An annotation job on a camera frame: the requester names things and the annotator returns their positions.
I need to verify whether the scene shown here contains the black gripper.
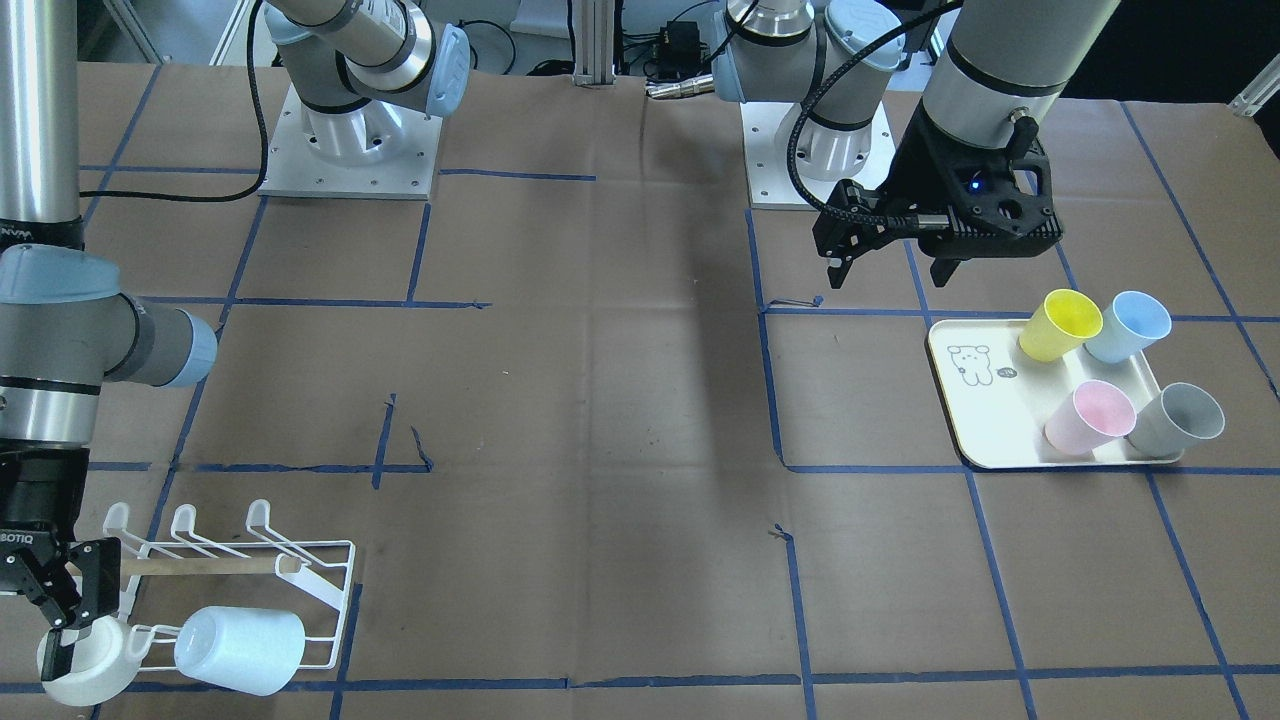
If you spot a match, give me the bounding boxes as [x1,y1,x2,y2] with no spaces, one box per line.
[1,448,122,682]
[827,108,1064,290]

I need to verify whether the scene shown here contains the cream white cup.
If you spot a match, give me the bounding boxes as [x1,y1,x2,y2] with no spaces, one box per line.
[42,618,141,707]

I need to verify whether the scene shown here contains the light blue cup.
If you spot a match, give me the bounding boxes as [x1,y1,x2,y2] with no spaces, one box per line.
[174,606,306,696]

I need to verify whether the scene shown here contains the beige cup tray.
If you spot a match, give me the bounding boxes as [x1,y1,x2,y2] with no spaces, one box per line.
[927,319,1181,470]

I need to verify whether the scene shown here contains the yellow cup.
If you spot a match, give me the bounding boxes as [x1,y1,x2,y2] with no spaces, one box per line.
[1018,288,1105,363]

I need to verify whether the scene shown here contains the sky blue cup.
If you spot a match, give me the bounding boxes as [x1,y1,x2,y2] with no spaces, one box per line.
[1084,290,1172,364]

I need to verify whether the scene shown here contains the pink cup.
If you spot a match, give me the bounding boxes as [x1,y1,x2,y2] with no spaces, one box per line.
[1044,380,1137,456]

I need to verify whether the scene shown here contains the grey cup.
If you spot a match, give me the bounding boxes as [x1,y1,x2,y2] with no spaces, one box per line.
[1126,382,1226,457]

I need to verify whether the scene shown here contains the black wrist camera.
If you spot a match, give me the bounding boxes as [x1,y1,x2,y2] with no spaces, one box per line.
[812,178,897,261]

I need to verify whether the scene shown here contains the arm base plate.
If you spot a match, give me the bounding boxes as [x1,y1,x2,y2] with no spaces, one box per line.
[740,100,893,211]
[260,88,443,201]

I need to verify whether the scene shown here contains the white wire cup rack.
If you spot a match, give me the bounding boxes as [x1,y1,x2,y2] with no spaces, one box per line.
[102,498,356,673]

